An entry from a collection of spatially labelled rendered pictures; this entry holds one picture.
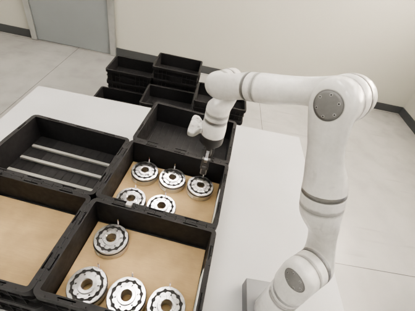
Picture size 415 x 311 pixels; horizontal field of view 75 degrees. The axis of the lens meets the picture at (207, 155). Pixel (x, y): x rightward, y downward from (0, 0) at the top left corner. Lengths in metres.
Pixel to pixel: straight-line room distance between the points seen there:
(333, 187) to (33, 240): 0.84
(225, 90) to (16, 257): 0.75
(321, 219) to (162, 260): 0.51
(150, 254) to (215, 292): 0.27
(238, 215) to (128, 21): 3.03
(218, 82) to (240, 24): 2.89
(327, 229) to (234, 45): 3.18
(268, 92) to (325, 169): 0.20
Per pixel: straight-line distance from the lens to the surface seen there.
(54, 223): 1.02
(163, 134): 1.30
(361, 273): 2.29
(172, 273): 0.90
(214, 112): 0.76
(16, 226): 1.05
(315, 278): 0.72
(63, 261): 0.87
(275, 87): 0.62
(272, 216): 1.26
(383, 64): 4.16
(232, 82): 0.68
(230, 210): 1.21
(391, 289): 2.37
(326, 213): 0.61
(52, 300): 0.79
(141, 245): 0.93
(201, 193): 1.03
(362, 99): 0.52
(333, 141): 0.53
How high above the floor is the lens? 1.65
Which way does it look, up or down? 42 degrees down
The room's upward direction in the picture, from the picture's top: 13 degrees clockwise
